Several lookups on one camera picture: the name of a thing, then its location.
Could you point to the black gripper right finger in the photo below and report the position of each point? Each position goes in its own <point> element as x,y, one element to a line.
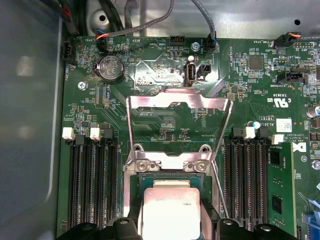
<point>225,230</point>

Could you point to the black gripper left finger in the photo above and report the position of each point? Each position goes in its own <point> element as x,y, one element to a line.
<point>120,230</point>

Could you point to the silver CPU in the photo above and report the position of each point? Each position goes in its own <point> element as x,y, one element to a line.
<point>170,212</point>

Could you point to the metal socket cover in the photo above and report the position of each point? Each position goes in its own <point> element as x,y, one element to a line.
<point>150,101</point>

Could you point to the black RAM slot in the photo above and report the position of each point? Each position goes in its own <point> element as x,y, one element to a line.
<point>84,187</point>
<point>112,187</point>
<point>230,175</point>
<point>244,175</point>
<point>72,187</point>
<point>98,187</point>
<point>258,175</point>

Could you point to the blue expansion slot latch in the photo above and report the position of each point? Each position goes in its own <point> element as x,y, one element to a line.
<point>312,220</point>

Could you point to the green RAM stick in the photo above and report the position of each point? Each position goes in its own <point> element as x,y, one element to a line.
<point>281,175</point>

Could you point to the silver round capacitor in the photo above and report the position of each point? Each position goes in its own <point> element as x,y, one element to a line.
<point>315,111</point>
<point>256,125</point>

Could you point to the white board label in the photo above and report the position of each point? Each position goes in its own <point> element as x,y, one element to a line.
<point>284,125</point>

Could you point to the green motherboard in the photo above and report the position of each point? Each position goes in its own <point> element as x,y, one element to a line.
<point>250,100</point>

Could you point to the silver board screw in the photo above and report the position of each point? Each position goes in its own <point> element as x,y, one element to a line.
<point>82,85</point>
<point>195,46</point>

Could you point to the internal USB port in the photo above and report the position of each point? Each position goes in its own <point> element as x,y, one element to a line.
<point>190,73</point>

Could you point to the coin cell battery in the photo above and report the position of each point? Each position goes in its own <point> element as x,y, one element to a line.
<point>110,68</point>

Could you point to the black square chip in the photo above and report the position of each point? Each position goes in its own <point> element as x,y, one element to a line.
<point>255,63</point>

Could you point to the black PC case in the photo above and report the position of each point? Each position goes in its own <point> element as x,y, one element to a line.
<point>250,17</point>

